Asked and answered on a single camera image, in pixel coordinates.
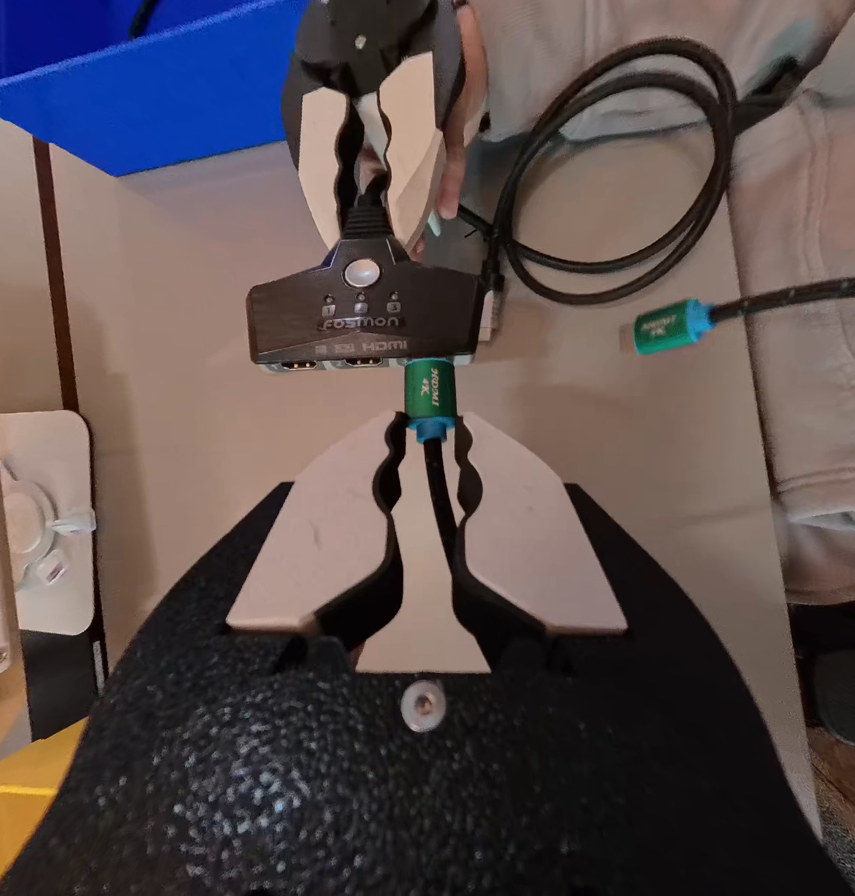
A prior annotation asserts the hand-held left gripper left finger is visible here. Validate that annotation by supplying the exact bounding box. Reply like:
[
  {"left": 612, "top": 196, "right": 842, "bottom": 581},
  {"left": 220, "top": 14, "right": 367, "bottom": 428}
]
[{"left": 224, "top": 409, "right": 409, "bottom": 639}]

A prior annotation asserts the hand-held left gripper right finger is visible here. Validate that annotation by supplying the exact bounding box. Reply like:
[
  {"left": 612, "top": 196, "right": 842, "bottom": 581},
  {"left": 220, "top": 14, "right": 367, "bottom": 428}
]
[{"left": 452, "top": 409, "right": 630, "bottom": 639}]

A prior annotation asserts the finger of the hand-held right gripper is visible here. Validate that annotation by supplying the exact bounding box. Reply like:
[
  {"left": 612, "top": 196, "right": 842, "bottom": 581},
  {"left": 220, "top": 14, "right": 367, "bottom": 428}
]
[
  {"left": 375, "top": 50, "right": 448, "bottom": 254},
  {"left": 296, "top": 87, "right": 368, "bottom": 253}
]

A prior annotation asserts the black video switch box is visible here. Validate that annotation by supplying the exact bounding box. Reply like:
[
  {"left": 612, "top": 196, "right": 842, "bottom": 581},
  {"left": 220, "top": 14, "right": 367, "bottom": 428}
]
[{"left": 245, "top": 238, "right": 486, "bottom": 375}]

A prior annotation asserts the green plug braided cable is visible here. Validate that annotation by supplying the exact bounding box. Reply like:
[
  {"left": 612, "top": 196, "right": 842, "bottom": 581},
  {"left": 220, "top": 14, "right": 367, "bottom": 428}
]
[
  {"left": 618, "top": 274, "right": 855, "bottom": 358},
  {"left": 403, "top": 356, "right": 463, "bottom": 540}
]

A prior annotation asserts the black switch cable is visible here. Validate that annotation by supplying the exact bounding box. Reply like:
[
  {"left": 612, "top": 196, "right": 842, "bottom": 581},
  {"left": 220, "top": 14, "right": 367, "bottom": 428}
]
[{"left": 343, "top": 38, "right": 806, "bottom": 344}]

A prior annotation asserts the person's right hand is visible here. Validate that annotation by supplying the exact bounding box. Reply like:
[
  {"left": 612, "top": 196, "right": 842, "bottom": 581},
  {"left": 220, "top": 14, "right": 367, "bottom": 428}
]
[{"left": 410, "top": 7, "right": 490, "bottom": 256}]

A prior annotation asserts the blue plastic bin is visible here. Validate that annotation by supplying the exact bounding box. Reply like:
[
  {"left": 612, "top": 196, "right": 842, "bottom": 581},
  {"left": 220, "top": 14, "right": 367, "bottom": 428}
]
[{"left": 0, "top": 0, "right": 309, "bottom": 177}]

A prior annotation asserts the white plate with round knob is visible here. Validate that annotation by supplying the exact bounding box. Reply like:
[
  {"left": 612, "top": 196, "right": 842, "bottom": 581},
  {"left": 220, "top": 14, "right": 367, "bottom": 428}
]
[{"left": 0, "top": 412, "right": 96, "bottom": 634}]

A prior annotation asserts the black object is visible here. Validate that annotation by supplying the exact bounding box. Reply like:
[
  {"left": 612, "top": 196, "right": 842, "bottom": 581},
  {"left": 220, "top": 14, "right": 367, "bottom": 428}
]
[{"left": 20, "top": 629, "right": 108, "bottom": 742}]

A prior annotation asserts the person's beige clothing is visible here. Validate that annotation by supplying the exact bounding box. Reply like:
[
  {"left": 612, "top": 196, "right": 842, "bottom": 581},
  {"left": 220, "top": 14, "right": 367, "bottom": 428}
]
[{"left": 462, "top": 0, "right": 855, "bottom": 604}]

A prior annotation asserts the yellow plastic bin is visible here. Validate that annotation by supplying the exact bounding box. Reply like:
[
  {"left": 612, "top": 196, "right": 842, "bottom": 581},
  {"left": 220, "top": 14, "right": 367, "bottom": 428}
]
[{"left": 0, "top": 717, "right": 89, "bottom": 896}]

